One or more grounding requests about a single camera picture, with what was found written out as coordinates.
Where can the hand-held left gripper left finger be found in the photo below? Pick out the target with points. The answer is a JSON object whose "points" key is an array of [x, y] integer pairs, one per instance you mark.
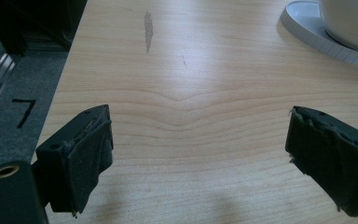
{"points": [[74, 161]]}

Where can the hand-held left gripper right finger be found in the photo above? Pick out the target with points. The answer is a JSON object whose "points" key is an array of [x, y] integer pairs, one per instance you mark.
{"points": [[332, 161]]}

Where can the white round saucer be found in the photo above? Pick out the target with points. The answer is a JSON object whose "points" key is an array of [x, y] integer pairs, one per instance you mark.
{"points": [[307, 34]]}

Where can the white cup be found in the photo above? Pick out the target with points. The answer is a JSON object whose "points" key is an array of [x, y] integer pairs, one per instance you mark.
{"points": [[351, 21]]}

